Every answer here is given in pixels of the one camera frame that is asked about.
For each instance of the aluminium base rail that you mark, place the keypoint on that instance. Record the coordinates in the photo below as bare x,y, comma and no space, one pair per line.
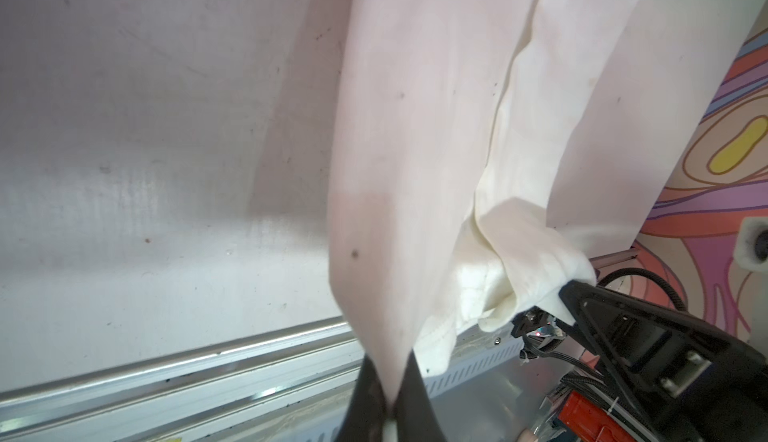
124,402

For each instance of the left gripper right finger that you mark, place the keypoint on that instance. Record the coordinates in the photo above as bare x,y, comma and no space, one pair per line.
412,412

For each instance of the white t shirt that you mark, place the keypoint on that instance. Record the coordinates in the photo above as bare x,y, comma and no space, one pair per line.
452,123

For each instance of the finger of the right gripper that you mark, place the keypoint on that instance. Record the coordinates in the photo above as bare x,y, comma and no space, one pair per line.
687,379

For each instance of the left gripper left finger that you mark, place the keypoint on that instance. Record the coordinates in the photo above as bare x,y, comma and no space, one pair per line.
367,411

